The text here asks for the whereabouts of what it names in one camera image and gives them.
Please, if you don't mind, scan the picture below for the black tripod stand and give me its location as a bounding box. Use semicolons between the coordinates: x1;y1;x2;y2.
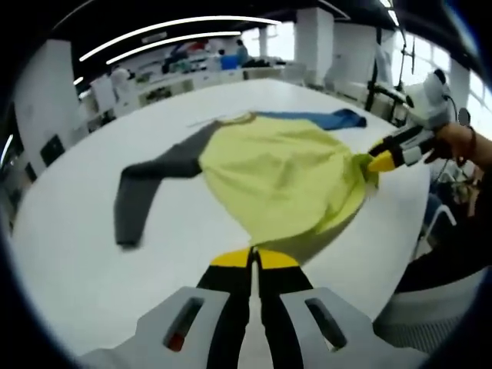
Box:
364;22;418;115

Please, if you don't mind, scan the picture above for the wide white pillar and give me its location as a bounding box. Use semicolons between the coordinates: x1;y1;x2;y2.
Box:
14;40;75;167

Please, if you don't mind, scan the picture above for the row of white cabinets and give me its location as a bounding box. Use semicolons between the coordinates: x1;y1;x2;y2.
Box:
80;65;308;116

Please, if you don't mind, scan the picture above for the white tall cabinet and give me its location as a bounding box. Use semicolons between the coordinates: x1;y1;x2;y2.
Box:
91;75;117;113

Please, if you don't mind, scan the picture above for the yellow grey blue garment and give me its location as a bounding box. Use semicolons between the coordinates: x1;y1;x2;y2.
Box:
114;108;381;267

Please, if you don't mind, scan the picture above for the narrow white pillar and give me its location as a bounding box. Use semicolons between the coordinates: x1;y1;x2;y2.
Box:
294;7;336;85

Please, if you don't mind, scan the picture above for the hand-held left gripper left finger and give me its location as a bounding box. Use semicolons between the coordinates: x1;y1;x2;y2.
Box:
132;248;254;369

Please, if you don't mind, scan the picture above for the red blue wall banner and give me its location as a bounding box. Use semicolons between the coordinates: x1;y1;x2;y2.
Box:
167;38;211;61

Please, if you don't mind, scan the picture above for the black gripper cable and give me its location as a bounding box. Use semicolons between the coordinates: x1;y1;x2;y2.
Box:
441;91;473;127

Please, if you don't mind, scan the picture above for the black case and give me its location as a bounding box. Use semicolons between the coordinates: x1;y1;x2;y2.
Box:
39;133;65;167

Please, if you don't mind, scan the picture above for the person's right hand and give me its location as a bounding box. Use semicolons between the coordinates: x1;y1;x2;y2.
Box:
424;123;476;166

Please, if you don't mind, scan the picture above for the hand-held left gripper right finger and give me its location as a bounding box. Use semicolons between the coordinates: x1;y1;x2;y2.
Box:
255;248;380;369

